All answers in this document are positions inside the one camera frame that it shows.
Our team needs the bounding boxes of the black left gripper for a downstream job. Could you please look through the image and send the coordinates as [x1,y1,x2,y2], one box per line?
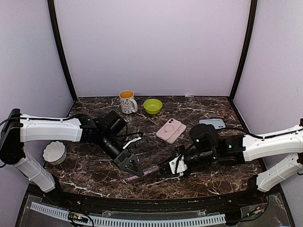
[98,131,143,177]

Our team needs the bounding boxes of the clear purple phone case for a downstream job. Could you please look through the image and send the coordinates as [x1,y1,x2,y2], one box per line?
[124,166,160,182]

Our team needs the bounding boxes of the pink phone case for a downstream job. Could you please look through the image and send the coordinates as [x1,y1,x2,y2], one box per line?
[156,118,182,141]

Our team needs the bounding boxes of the light blue phone case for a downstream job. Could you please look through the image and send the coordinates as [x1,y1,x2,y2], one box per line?
[199,119,226,130]

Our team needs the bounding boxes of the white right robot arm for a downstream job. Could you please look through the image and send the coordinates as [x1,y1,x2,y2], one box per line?
[159,123,303,205]

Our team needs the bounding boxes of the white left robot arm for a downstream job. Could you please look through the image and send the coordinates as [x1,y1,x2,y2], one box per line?
[0,109,143,206]

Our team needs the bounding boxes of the beige phone case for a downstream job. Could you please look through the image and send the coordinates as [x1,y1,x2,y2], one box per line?
[167,124,187,144]

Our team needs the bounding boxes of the white floral mug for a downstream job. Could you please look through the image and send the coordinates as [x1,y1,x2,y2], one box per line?
[119,90,138,114]

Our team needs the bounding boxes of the lime green bowl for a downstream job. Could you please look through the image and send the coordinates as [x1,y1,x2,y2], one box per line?
[143,99,163,115]

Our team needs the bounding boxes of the white scalloped dish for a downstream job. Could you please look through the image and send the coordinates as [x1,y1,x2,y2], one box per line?
[43,141,67,165]

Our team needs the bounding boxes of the small circuit board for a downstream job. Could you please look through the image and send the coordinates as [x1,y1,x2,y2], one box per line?
[68,212,89,224]

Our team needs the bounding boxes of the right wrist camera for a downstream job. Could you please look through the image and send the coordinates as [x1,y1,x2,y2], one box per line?
[172,145,187,159]

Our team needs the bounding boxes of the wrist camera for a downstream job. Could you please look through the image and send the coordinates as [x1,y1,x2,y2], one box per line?
[123,137,149,149]
[172,145,187,159]

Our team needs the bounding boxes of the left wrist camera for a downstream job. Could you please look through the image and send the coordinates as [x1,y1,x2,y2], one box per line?
[123,137,149,149]

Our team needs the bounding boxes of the black front table rail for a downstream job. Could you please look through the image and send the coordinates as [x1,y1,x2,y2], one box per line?
[42,175,268,218]

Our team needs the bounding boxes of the light blue slotted cable duct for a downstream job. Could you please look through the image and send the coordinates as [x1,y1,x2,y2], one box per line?
[30,201,227,227]

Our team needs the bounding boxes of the black right frame post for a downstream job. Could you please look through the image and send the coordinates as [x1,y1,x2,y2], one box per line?
[229,0,258,103]

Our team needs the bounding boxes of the black frame post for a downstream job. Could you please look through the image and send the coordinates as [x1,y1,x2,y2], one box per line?
[47,0,78,102]
[229,0,258,103]

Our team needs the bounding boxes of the black left frame post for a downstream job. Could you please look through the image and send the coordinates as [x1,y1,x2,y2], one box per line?
[47,0,78,102]

